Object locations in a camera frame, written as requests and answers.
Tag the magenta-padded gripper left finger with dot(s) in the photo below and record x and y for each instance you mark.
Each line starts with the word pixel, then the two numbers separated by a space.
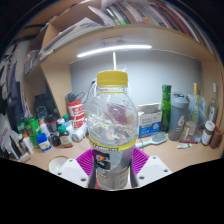
pixel 70 170

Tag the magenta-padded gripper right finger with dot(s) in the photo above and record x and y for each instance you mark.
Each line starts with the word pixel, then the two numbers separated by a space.
pixel 155 168

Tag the clear yellow-capped drink bottle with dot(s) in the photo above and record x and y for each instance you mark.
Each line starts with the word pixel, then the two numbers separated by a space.
pixel 111 126

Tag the light blue hairbrush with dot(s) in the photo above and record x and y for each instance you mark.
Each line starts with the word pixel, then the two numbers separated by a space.
pixel 158 138

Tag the brown bottle with green cap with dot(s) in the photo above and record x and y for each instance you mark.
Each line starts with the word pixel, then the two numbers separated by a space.
pixel 65 137

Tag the white bottle with blue cap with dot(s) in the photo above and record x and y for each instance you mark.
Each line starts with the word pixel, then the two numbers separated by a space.
pixel 44 142

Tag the white and blue box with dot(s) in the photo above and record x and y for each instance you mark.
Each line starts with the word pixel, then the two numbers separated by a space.
pixel 150 121

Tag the green packet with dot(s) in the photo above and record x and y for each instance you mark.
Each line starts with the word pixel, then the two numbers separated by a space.
pixel 33 130

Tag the grey shaker bottle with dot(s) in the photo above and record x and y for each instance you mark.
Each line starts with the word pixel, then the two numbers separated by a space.
pixel 178 116

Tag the red and white canister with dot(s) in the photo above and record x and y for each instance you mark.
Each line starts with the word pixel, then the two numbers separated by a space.
pixel 76 111

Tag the tall green bottle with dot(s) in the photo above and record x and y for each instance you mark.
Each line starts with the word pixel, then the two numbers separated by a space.
pixel 166 106

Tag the white-lidded jar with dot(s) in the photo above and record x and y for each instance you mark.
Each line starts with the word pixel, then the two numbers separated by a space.
pixel 208 133

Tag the brown mug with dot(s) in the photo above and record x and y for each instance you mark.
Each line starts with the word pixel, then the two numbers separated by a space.
pixel 218 137

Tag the clear glass bottle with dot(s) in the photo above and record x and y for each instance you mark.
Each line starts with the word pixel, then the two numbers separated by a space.
pixel 213 106

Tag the hanging dark clothes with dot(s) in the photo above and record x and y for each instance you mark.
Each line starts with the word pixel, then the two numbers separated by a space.
pixel 11 96

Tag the under-shelf light bar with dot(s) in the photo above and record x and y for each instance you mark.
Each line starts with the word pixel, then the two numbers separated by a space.
pixel 113 50

